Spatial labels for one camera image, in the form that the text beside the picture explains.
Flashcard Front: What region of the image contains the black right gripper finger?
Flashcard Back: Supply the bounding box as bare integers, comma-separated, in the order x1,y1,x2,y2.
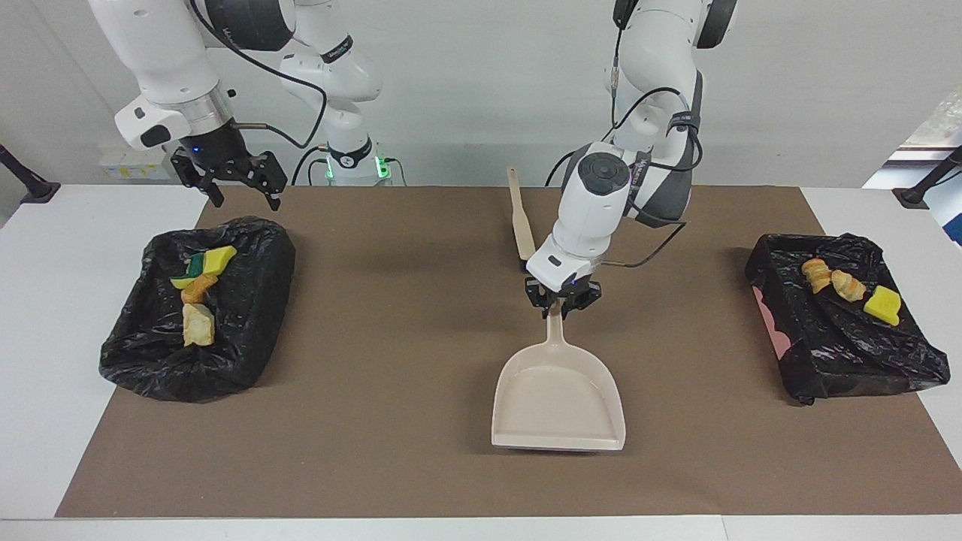
238,152,289,212
171,147,225,209

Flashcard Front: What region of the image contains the beige hand brush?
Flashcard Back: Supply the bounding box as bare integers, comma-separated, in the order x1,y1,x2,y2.
507,166,537,272

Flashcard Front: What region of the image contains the green and yellow scrub sponge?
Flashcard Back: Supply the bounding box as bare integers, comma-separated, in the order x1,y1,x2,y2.
184,246,237,277

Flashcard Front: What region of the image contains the beige plastic dustpan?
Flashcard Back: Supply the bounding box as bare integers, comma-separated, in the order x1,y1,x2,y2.
492,304,627,452

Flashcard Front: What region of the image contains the brown sponge chunk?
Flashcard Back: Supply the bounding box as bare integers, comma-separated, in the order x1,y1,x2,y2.
180,274,220,305

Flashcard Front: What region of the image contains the cream sponge chunk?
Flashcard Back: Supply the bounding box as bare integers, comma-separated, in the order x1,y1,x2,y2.
182,303,216,347

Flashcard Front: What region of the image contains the beige sponge chunk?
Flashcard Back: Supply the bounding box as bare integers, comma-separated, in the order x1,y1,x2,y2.
801,258,833,294
831,270,867,303

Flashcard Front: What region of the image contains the left black-lined bin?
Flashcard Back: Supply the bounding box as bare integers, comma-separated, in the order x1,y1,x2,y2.
98,216,296,404

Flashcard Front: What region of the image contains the black-lined bin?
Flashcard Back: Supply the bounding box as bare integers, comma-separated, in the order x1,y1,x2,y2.
744,232,951,407
98,216,296,404

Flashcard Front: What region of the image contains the pink plastic bin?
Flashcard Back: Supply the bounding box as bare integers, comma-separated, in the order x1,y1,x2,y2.
754,295,792,361

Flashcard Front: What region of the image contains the right black-lined bin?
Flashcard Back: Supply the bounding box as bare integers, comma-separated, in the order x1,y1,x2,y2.
744,232,951,407

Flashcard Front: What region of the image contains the white cardboard box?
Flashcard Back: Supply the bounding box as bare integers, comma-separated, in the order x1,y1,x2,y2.
98,143,180,181

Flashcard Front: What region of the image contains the brown table mat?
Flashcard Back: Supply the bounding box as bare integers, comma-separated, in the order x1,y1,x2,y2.
55,186,962,518

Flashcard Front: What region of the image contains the black base power cable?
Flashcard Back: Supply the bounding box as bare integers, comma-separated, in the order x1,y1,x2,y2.
546,149,584,186
291,145,331,186

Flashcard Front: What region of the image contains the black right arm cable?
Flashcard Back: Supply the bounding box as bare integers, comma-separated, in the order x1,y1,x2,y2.
188,0,330,150

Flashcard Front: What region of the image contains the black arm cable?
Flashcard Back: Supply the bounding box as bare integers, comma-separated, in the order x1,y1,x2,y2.
188,0,330,150
604,0,704,268

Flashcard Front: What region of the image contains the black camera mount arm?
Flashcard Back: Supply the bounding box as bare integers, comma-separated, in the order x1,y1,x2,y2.
892,147,962,210
0,143,61,205

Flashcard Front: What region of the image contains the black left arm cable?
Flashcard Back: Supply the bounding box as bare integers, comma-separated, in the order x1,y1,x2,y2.
604,0,704,268

